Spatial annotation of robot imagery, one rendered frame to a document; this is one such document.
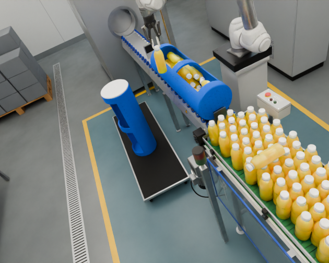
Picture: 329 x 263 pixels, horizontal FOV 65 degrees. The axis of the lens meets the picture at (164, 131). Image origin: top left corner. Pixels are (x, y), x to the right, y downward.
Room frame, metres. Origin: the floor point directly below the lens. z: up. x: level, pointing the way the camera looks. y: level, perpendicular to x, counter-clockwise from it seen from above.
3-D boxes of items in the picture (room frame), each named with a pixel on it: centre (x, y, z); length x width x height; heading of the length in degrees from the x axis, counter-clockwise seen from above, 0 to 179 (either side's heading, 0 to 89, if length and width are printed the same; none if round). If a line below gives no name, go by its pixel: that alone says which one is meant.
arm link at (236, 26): (1.87, -0.88, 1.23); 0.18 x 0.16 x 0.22; 9
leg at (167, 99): (2.34, -0.17, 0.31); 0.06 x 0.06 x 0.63; 10
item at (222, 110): (1.32, -0.41, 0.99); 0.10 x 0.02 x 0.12; 100
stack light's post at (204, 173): (0.88, -0.12, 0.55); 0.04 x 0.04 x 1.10; 10
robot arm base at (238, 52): (1.89, -0.88, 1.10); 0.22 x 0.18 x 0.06; 11
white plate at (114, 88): (2.16, 0.28, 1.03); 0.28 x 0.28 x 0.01
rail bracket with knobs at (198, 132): (1.24, -0.22, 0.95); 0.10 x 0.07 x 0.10; 100
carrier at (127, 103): (2.16, 0.28, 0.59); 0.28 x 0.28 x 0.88
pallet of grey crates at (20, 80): (4.71, 2.30, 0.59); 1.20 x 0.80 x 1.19; 95
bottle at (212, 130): (1.18, -0.31, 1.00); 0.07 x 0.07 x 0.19
